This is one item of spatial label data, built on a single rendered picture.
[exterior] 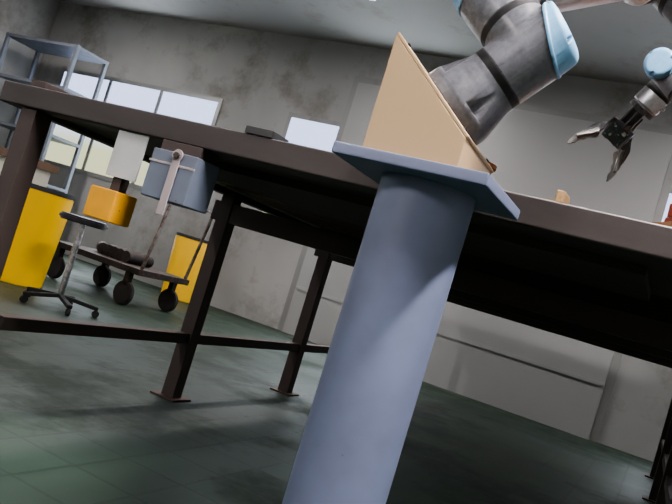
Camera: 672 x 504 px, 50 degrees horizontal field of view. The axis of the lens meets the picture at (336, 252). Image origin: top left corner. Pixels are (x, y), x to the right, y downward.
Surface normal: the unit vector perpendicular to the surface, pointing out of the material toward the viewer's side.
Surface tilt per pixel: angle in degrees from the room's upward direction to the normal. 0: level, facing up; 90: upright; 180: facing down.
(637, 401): 90
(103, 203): 90
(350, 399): 90
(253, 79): 90
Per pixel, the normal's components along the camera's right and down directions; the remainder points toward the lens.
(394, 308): -0.04, -0.05
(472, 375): -0.40, -0.16
